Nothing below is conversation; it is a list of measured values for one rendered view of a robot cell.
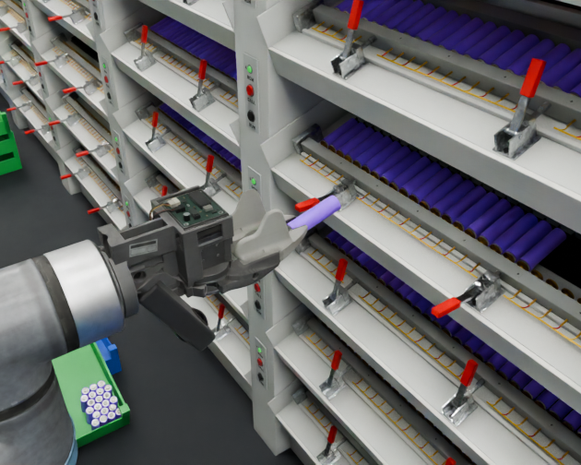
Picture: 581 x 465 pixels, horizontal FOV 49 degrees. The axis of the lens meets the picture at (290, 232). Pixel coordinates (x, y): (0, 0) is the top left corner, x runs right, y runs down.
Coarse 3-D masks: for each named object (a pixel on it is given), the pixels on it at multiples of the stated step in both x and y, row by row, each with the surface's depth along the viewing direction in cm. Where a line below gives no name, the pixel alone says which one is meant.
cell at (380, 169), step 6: (402, 150) 95; (408, 150) 95; (390, 156) 95; (396, 156) 94; (402, 156) 94; (384, 162) 94; (390, 162) 94; (396, 162) 94; (378, 168) 93; (384, 168) 93; (390, 168) 94; (378, 174) 93
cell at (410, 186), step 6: (426, 168) 90; (432, 168) 90; (438, 168) 90; (420, 174) 90; (426, 174) 90; (432, 174) 90; (414, 180) 90; (420, 180) 90; (426, 180) 90; (402, 186) 90; (408, 186) 89; (414, 186) 89; (408, 192) 89
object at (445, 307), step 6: (474, 282) 74; (474, 288) 74; (480, 288) 74; (462, 294) 73; (468, 294) 73; (474, 294) 73; (450, 300) 72; (456, 300) 72; (462, 300) 73; (438, 306) 71; (444, 306) 71; (450, 306) 71; (456, 306) 72; (432, 312) 72; (438, 312) 71; (444, 312) 71
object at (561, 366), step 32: (288, 128) 102; (320, 128) 104; (288, 160) 104; (288, 192) 104; (320, 192) 97; (352, 224) 90; (384, 224) 88; (384, 256) 87; (416, 256) 83; (448, 256) 81; (416, 288) 84; (448, 288) 78; (576, 288) 73; (480, 320) 74; (512, 320) 73; (544, 320) 71; (512, 352) 72; (544, 352) 69; (576, 352) 68; (544, 384) 70; (576, 384) 66
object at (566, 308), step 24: (312, 144) 101; (312, 168) 100; (336, 168) 97; (384, 192) 89; (384, 216) 88; (408, 216) 86; (432, 216) 84; (456, 240) 80; (456, 264) 79; (480, 264) 78; (504, 264) 75; (528, 288) 72; (552, 288) 71; (528, 312) 72; (552, 312) 71; (576, 312) 68; (576, 336) 68
